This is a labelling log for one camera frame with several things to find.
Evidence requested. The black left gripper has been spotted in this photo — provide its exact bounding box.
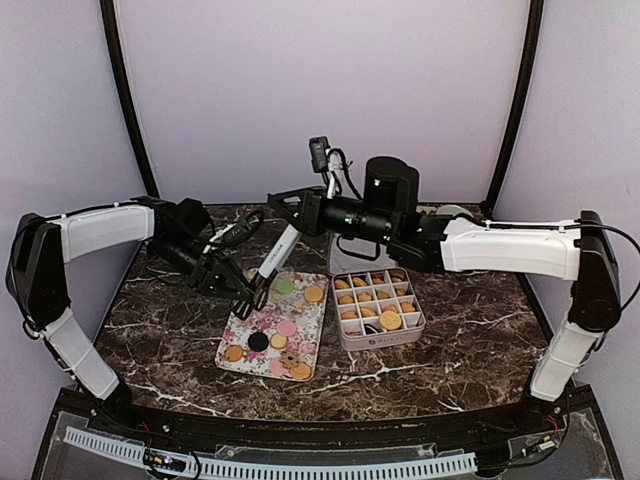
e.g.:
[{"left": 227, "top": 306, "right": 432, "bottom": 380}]
[{"left": 151, "top": 235, "right": 255, "bottom": 301}]

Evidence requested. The metal tongs white handle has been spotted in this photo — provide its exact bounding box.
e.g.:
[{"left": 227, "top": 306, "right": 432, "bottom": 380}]
[{"left": 231, "top": 225, "right": 302, "bottom": 320}]

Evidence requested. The large embossed round biscuit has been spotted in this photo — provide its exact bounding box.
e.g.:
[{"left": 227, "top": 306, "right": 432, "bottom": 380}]
[{"left": 379, "top": 310, "right": 403, "bottom": 331}]

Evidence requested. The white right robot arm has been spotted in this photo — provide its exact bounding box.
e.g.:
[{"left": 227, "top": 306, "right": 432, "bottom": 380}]
[{"left": 258, "top": 156, "right": 627, "bottom": 434}]

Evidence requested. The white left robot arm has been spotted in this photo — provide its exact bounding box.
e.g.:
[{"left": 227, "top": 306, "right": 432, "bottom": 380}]
[{"left": 5, "top": 196, "right": 264, "bottom": 436}]

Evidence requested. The green round cookie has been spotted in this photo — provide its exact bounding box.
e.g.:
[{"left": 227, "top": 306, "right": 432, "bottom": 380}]
[{"left": 276, "top": 279, "right": 296, "bottom": 295}]

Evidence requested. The black chocolate sandwich cookie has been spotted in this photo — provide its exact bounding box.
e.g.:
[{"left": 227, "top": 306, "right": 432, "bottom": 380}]
[{"left": 247, "top": 332, "right": 270, "bottom": 352}]

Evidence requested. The pink round cookie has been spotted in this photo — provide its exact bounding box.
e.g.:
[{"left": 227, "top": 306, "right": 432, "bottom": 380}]
[{"left": 277, "top": 321, "right": 297, "bottom": 337}]

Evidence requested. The floral cookie tray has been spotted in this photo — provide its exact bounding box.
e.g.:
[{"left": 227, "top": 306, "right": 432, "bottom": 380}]
[{"left": 214, "top": 272, "right": 329, "bottom": 382}]

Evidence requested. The clear box lid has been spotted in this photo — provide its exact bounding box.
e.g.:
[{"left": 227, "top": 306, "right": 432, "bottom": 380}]
[{"left": 328, "top": 234, "right": 396, "bottom": 275}]

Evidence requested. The round biscuit tray top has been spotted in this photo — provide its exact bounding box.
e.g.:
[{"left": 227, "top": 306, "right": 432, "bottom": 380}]
[{"left": 304, "top": 285, "right": 325, "bottom": 304}]

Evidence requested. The brown flower cookie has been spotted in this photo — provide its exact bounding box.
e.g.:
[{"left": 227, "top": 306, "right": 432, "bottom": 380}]
[{"left": 280, "top": 350, "right": 301, "bottom": 370}]

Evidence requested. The compartment cookie box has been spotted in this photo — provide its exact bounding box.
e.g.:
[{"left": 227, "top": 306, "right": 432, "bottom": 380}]
[{"left": 332, "top": 267, "right": 426, "bottom": 352}]

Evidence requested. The green ceramic bowl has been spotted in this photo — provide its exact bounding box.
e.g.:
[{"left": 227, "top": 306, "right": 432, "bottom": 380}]
[{"left": 436, "top": 204, "right": 473, "bottom": 217}]

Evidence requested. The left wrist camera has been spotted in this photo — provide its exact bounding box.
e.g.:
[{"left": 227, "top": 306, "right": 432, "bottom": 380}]
[{"left": 203, "top": 210, "right": 265, "bottom": 253}]

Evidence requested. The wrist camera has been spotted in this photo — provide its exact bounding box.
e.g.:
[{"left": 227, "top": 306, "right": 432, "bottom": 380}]
[
  {"left": 309, "top": 136, "right": 330, "bottom": 173},
  {"left": 203, "top": 210, "right": 265, "bottom": 253}
]

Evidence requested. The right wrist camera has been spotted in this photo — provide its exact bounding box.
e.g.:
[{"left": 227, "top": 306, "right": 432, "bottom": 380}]
[{"left": 309, "top": 136, "right": 330, "bottom": 173}]

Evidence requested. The left black frame post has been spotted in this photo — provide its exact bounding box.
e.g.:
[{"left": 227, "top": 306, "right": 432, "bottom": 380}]
[{"left": 99, "top": 0, "right": 159, "bottom": 197}]

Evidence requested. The black frame post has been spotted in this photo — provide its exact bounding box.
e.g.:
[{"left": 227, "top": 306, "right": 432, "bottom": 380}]
[
  {"left": 481, "top": 0, "right": 544, "bottom": 217},
  {"left": 99, "top": 0, "right": 159, "bottom": 197}
]

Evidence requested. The white cable duct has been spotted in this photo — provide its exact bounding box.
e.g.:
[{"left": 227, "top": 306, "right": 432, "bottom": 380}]
[{"left": 63, "top": 427, "right": 478, "bottom": 479}]

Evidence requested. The right black frame post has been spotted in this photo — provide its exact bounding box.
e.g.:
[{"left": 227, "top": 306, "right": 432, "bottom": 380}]
[{"left": 481, "top": 0, "right": 544, "bottom": 217}]

